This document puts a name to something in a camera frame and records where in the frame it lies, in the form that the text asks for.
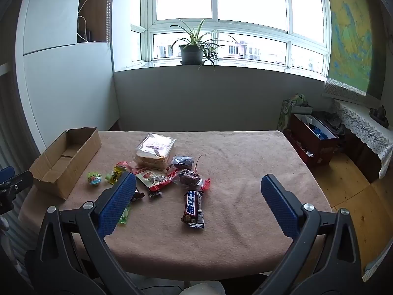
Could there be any wrapped wafer biscuit pack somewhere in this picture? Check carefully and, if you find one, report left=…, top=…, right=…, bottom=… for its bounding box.
left=133, top=133, right=177, bottom=170

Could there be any white cabinet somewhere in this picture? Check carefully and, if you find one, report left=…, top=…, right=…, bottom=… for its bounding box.
left=22, top=0, right=121, bottom=156

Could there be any green snack packet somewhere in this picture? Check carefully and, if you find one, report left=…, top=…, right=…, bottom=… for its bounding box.
left=118, top=203, right=131, bottom=226

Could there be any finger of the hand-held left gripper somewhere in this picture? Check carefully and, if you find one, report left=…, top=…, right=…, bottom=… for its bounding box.
left=0, top=170, right=34, bottom=198
left=0, top=166, right=15, bottom=184

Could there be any wall map poster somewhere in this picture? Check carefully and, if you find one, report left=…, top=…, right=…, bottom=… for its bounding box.
left=322, top=0, right=374, bottom=99

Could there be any yellow candy packet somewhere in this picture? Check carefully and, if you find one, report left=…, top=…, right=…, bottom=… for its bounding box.
left=112, top=164, right=127, bottom=185

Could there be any white cable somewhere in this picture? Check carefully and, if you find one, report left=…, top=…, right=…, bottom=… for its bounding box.
left=77, top=0, right=94, bottom=42

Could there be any red and white snack packet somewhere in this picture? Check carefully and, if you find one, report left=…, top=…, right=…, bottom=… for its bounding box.
left=127, top=161, right=179, bottom=198

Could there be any dark chocolate bar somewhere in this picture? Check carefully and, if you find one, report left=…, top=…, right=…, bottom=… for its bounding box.
left=181, top=191, right=205, bottom=229

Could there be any clear red-ended snack packet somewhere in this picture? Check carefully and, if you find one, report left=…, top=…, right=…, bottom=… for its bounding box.
left=172, top=169, right=212, bottom=193
left=170, top=156, right=195, bottom=170

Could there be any potted spider plant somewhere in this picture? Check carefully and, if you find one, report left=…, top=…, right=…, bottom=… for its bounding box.
left=170, top=18, right=238, bottom=70

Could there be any brown cardboard box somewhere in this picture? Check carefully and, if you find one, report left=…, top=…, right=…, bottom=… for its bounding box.
left=28, top=127, right=102, bottom=200

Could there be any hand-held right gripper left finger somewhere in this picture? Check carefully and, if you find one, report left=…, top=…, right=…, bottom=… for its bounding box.
left=25, top=171, right=145, bottom=295

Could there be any white lace cloth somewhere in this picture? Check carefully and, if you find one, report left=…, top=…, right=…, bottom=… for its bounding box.
left=333, top=99, right=393, bottom=179

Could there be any white ribbed panel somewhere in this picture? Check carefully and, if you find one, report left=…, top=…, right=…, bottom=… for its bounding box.
left=0, top=215, right=40, bottom=283

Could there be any dark wooden side table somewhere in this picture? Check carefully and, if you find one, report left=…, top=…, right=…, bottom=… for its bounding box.
left=342, top=120, right=393, bottom=185

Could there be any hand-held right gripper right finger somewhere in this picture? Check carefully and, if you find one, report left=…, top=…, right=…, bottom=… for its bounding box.
left=255, top=174, right=369, bottom=295

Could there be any white framed window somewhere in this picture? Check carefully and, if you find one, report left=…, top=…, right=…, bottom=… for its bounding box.
left=130, top=0, right=333, bottom=75

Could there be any red-brown storage box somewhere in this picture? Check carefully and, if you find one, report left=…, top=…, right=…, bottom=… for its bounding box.
left=284, top=114, right=340, bottom=169

